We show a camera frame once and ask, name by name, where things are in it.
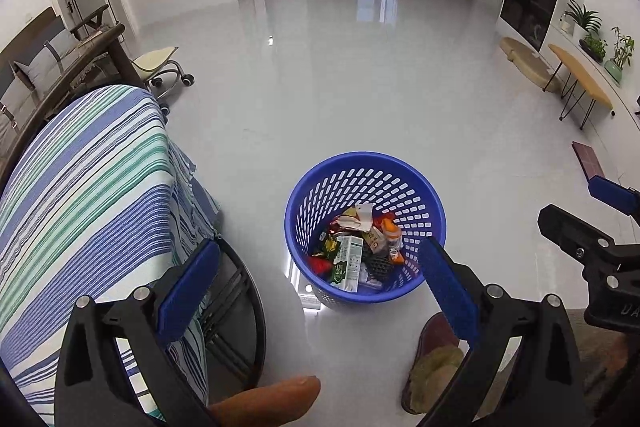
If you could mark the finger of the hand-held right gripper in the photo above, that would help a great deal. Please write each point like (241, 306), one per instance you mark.
(570, 227)
(615, 197)

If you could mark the green plant white pot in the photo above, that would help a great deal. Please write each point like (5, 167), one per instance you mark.
(580, 17)

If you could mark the white yellow snack packet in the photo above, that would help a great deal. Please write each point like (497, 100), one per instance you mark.
(356, 217)

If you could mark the black foam net sleeve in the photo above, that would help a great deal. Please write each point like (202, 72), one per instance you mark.
(375, 264)

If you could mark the bamboo plant green pot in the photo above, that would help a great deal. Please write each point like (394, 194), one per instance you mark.
(617, 67)

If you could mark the cream rolling stool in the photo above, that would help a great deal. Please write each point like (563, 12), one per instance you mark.
(152, 59)

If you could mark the grey cushion dark band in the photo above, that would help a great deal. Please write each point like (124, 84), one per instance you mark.
(45, 57)
(12, 104)

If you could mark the black metal table frame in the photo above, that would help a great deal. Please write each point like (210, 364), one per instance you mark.
(257, 307)

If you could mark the yellow snack wrapper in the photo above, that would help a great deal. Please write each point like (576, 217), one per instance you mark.
(327, 247)

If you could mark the small orange drink bottle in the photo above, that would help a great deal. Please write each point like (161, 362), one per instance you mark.
(391, 232)

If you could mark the brown fuzzy slipper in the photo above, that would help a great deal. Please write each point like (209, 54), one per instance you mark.
(435, 367)

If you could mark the blue green striped tablecloth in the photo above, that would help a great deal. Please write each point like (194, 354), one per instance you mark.
(90, 207)

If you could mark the dark wooden sofa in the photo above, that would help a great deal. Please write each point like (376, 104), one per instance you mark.
(40, 19)

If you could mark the person's left hand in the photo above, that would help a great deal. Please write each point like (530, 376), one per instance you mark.
(275, 399)

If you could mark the wooden hairpin leg side table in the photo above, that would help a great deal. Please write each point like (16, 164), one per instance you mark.
(582, 77)

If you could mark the long red snack wrapper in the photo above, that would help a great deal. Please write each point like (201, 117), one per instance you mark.
(320, 264)

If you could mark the white milk carton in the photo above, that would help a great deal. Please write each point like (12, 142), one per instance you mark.
(347, 262)

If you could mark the green plant dark pot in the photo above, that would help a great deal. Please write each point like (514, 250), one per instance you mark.
(594, 47)

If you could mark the brown glossy coffee table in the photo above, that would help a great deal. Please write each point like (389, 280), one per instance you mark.
(127, 62)

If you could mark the round beige low stool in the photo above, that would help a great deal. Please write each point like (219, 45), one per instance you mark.
(525, 57)

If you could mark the dark red floor board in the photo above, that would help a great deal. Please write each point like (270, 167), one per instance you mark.
(587, 159)

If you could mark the blue plastic basket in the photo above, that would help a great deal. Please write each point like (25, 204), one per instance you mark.
(345, 301)

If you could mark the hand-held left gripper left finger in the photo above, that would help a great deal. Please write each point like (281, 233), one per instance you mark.
(190, 292)

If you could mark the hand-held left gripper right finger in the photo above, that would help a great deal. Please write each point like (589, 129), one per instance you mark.
(450, 292)

